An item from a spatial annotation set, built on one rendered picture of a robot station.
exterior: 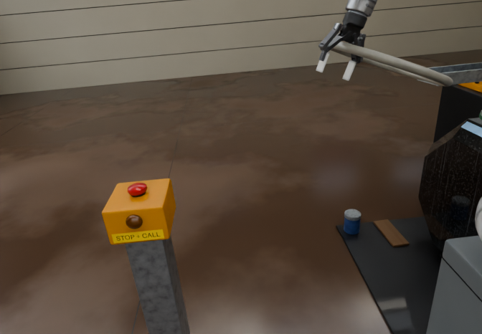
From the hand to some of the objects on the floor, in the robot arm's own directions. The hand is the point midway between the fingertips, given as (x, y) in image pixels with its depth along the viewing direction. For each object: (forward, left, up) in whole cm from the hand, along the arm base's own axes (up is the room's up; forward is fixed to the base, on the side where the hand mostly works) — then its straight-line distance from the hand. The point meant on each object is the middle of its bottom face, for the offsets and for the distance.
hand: (333, 72), depth 123 cm
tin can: (+54, -41, -113) cm, 132 cm away
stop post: (-41, +72, -117) cm, 143 cm away
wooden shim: (+43, -61, -114) cm, 136 cm away
